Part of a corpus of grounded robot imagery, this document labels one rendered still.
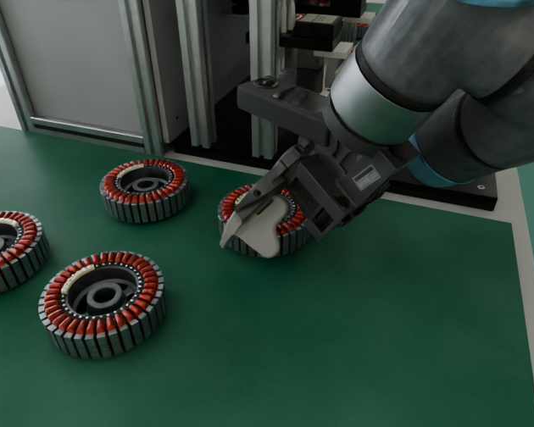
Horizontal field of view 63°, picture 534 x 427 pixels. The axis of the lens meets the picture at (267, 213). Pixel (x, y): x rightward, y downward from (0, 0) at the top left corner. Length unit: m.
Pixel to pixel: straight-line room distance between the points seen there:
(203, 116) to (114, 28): 0.17
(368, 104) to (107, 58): 0.47
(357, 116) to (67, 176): 0.48
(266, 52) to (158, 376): 0.39
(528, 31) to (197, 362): 0.34
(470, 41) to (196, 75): 0.42
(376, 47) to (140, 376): 0.32
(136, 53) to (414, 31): 0.45
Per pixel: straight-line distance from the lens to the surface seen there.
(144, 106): 0.69
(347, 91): 0.33
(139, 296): 0.42
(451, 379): 0.43
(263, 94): 0.42
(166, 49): 0.68
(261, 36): 0.59
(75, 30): 0.73
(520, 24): 0.30
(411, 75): 0.31
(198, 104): 0.65
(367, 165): 0.37
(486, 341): 0.47
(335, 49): 0.76
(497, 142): 0.37
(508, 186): 0.71
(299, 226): 0.49
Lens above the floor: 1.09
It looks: 36 degrees down
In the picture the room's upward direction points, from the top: straight up
